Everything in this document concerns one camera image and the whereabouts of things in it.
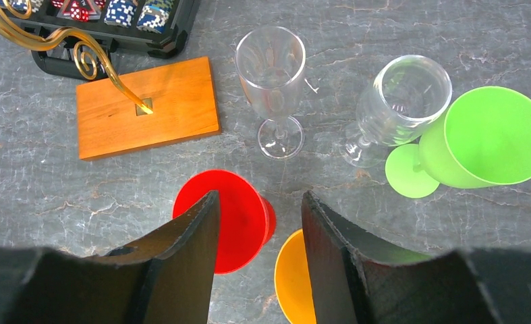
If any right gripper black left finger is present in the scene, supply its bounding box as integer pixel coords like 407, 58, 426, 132
0, 190, 220, 323

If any red wine glass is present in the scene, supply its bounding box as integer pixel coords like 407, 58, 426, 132
172, 169, 277, 275

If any black poker chip case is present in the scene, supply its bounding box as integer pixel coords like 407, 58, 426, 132
0, 1, 200, 59

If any orange wooden rack base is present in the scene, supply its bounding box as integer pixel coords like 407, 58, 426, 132
76, 56, 221, 161

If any gold wire glass rack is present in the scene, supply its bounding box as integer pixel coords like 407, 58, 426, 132
0, 0, 155, 115

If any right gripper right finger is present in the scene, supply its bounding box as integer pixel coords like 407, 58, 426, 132
302, 191, 531, 323

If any yellow wine glass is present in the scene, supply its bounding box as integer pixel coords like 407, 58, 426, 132
274, 229, 316, 324

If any clear wine glass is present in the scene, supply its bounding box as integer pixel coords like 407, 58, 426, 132
338, 55, 453, 168
234, 26, 306, 160

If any green wine glass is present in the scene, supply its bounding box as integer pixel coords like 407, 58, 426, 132
385, 86, 531, 198

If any clear wine glass back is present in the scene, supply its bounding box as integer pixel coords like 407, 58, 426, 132
338, 55, 453, 168

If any clear wine glass front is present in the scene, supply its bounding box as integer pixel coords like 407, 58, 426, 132
234, 26, 306, 160

